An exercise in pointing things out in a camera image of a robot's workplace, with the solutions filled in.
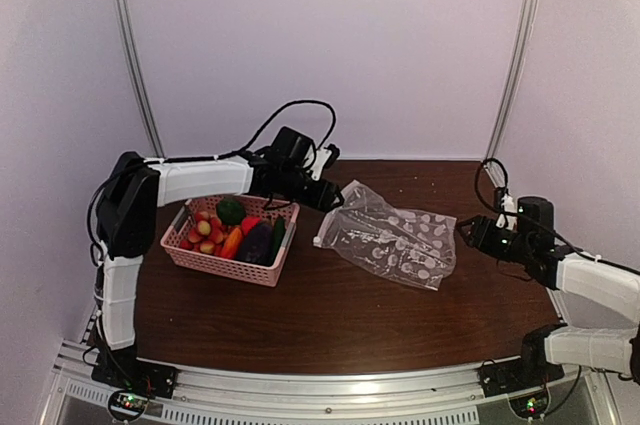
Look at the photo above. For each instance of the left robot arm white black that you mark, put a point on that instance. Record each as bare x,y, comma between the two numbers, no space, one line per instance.
122,215

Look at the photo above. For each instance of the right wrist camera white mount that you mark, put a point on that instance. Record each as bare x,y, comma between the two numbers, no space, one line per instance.
506,206

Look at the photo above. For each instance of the dark purple fake eggplant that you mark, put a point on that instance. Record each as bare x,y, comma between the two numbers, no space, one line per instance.
256,246

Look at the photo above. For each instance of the left circuit board with leds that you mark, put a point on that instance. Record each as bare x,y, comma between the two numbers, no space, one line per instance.
126,406

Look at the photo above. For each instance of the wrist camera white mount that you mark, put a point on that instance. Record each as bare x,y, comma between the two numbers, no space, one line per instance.
506,206
319,159

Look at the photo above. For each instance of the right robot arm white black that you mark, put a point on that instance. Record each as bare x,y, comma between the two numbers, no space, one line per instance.
523,234

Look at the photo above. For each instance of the pink plastic basket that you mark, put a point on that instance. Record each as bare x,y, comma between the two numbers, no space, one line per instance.
255,206

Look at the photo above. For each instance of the aluminium frame post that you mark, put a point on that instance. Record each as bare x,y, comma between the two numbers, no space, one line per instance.
133,65
527,16

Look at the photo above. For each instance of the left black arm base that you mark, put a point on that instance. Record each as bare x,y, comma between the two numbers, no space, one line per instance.
135,375

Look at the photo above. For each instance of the front aluminium rail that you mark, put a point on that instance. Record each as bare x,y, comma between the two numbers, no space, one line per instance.
450,395

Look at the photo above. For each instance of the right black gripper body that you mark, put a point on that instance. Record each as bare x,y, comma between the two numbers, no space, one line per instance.
500,248

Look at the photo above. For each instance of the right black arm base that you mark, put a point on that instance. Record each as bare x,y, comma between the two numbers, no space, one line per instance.
531,369

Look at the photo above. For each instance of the fake lychee bunch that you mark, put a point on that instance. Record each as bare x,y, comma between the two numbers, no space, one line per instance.
207,235

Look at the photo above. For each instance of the right aluminium frame post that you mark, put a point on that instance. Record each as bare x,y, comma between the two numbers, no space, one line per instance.
527,16

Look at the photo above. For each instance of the circuit board with leds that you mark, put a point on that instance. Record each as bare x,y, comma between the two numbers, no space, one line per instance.
126,406
529,406

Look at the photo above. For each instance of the right circuit board with leds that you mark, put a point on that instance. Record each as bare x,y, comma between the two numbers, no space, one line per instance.
529,406

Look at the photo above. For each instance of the clear zip top bag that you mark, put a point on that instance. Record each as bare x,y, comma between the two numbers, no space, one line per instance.
410,247

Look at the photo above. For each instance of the green fake pepper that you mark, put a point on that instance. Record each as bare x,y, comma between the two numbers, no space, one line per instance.
230,211

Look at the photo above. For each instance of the left aluminium frame post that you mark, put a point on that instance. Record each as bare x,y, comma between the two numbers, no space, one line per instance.
133,65

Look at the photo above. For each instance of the red orange fake tomato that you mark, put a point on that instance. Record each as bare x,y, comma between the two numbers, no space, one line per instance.
232,244

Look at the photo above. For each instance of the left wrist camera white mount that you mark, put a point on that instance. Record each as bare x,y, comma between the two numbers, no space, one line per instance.
319,159

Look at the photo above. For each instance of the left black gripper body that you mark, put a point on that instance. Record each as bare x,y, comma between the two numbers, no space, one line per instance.
320,200

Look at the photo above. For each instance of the green fake cucumber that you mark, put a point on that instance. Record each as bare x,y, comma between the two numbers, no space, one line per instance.
279,230

